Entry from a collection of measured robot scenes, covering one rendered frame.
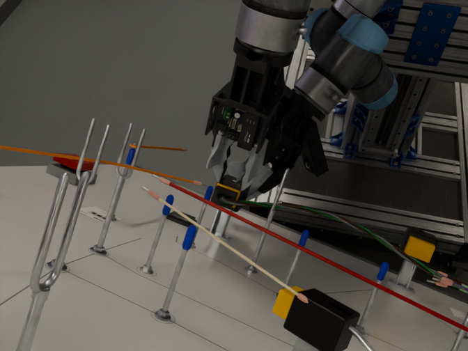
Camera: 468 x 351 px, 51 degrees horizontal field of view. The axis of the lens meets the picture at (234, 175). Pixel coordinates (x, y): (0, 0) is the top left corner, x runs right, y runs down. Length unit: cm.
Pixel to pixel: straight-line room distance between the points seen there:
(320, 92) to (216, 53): 197
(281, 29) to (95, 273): 32
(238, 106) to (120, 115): 189
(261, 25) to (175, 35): 232
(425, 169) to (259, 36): 153
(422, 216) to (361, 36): 117
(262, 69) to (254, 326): 27
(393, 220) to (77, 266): 145
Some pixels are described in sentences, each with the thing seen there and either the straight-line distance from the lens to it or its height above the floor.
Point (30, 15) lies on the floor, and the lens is 323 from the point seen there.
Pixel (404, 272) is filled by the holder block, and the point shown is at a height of 94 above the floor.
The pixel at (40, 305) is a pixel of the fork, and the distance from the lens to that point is 25.
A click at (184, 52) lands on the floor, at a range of 274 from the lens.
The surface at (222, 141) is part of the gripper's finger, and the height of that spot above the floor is 121.
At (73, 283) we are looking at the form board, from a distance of 46.
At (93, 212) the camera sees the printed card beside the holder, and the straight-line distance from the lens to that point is 67.
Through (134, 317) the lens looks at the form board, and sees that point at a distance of 43.
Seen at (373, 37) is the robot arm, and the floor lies 124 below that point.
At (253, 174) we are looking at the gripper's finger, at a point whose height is 117.
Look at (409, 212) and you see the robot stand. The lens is 186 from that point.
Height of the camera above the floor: 170
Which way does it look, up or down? 53 degrees down
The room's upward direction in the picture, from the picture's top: straight up
